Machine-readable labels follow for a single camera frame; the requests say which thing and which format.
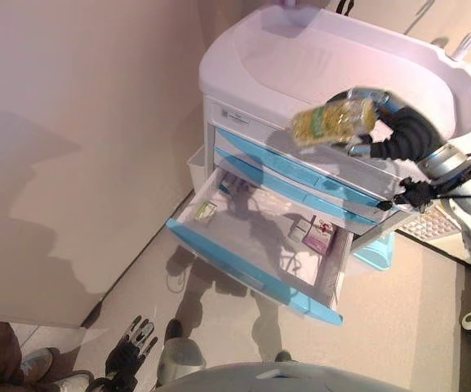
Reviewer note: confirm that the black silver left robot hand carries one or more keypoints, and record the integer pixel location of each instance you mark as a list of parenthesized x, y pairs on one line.
[(127, 359)]

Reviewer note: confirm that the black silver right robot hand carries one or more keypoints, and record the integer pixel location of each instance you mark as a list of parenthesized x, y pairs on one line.
[(410, 134)]

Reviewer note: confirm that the yellow medicine bottle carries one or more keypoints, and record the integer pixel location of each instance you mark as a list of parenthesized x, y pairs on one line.
[(333, 122)]

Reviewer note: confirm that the blue-fronted white cart drawer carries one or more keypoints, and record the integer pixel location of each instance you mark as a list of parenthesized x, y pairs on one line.
[(239, 265)]

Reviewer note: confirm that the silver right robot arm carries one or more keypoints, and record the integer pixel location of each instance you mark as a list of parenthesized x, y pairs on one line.
[(447, 163)]

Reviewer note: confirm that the pink purple medicine box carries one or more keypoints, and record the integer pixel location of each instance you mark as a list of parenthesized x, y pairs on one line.
[(320, 234)]

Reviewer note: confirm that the small grey white medicine box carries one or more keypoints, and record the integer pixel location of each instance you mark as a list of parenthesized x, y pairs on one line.
[(299, 229)]

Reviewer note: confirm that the green white medicine box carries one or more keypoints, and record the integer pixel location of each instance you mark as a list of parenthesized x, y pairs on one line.
[(205, 212)]

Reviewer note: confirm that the white grey sneaker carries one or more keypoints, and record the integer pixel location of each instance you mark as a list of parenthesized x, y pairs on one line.
[(37, 363), (74, 381)]

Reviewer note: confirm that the light blue plastic bin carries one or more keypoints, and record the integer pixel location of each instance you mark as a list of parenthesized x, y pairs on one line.
[(374, 253)]

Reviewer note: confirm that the white medical cart blue drawers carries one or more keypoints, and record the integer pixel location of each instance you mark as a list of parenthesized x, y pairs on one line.
[(300, 61)]

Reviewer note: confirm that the grey robot torso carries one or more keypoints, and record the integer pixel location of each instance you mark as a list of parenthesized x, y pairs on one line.
[(267, 377)]

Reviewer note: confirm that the white side bin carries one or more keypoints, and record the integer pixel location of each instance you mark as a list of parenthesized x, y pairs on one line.
[(196, 167)]

